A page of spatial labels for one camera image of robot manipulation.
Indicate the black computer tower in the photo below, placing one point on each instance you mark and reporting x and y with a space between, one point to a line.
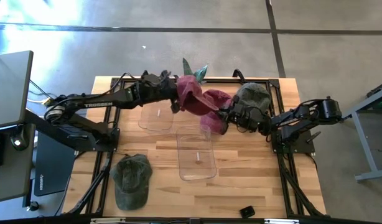
54 168

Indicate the silver metal bracket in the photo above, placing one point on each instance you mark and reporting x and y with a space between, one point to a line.
281 221
108 221

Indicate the grey desk surface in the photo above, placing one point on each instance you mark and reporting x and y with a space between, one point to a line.
10 174

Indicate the black metal table frame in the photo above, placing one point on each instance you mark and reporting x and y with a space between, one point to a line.
222 80

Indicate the grey metal table legs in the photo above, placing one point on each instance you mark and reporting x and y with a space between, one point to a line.
365 149

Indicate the clear plastic bin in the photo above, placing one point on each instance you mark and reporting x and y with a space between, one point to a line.
197 168
156 119

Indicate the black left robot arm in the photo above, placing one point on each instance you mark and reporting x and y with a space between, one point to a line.
97 104

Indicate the black diagonal support beam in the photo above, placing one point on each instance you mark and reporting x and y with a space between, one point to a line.
38 123

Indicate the dark green baseball cap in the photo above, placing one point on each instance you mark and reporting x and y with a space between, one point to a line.
254 93
130 180

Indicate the grey flat panel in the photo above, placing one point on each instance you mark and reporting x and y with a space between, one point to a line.
10 87

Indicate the small black box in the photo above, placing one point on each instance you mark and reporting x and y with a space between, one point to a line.
247 211

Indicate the potted plant in white pot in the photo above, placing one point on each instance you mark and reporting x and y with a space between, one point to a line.
187 67

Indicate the black caster wheel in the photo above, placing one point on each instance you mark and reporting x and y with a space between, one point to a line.
33 206

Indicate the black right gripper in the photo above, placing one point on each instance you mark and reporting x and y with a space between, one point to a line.
248 118

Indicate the black device with green light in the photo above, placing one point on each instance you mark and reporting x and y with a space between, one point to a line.
20 137

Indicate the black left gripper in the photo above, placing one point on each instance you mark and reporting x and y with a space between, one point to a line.
156 91

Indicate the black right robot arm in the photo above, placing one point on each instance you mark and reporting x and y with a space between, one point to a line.
303 113

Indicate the maroon baseball cap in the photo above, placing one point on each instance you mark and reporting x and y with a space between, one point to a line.
191 96
220 98

